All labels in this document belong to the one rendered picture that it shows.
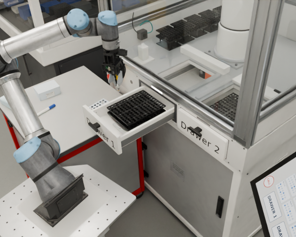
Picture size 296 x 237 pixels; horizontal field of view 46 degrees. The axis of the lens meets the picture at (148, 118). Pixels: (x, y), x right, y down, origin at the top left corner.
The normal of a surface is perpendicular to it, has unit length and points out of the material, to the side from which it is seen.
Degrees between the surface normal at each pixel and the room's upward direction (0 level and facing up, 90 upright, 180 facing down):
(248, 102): 90
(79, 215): 0
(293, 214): 50
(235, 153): 90
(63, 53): 90
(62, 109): 0
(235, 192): 90
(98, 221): 0
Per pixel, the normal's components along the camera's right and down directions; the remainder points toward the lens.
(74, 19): 0.01, 0.06
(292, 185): -0.79, -0.48
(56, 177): 0.29, -0.54
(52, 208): 0.78, 0.38
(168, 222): -0.04, -0.77
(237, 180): -0.78, 0.42
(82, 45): 0.62, 0.48
